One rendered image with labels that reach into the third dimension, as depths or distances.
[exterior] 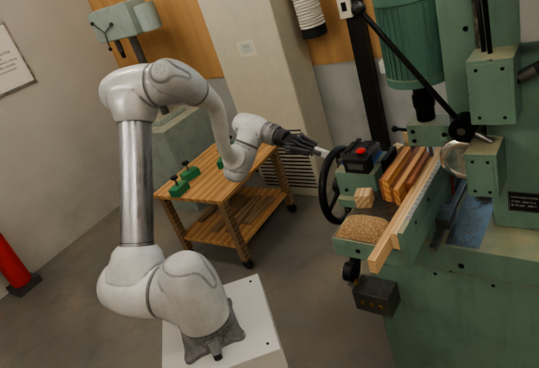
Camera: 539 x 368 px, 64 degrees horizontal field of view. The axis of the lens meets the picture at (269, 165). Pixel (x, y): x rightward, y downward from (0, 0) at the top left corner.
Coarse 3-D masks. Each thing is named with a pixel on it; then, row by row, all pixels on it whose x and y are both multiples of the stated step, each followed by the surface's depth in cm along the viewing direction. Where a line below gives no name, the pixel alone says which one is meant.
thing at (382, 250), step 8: (416, 184) 120; (408, 192) 118; (408, 200) 115; (400, 208) 113; (392, 224) 108; (384, 232) 107; (384, 240) 104; (376, 248) 103; (384, 248) 103; (376, 256) 100; (384, 256) 103; (368, 264) 101; (376, 264) 100; (376, 272) 101
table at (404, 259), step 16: (448, 176) 128; (352, 208) 126; (368, 208) 124; (384, 208) 122; (432, 208) 118; (336, 240) 117; (352, 240) 114; (416, 240) 110; (352, 256) 117; (368, 256) 113; (400, 256) 107
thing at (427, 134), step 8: (416, 120) 125; (432, 120) 122; (440, 120) 121; (448, 120) 119; (408, 128) 125; (416, 128) 123; (424, 128) 122; (432, 128) 120; (440, 128) 119; (408, 136) 126; (416, 136) 124; (424, 136) 123; (432, 136) 122; (416, 144) 126; (424, 144) 124; (432, 144) 123; (440, 144) 122
